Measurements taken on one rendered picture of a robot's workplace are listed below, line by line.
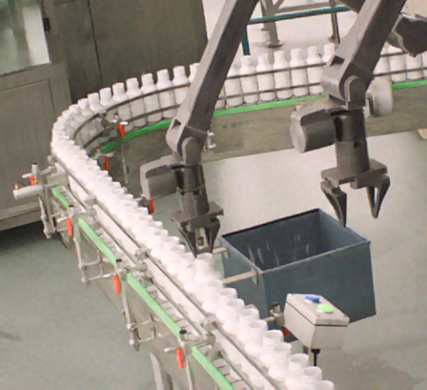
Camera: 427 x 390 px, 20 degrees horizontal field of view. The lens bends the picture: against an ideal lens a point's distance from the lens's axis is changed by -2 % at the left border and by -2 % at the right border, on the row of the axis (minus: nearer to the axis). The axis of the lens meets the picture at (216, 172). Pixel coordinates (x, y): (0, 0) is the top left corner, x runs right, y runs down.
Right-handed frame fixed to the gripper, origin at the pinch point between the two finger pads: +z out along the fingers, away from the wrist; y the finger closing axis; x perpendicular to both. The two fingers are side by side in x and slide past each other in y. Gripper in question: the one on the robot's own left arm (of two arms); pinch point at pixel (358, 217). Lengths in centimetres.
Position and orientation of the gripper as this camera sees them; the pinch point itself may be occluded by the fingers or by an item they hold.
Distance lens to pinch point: 214.0
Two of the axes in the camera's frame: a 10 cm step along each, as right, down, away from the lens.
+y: 9.2, -2.4, 3.0
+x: -3.6, -2.5, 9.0
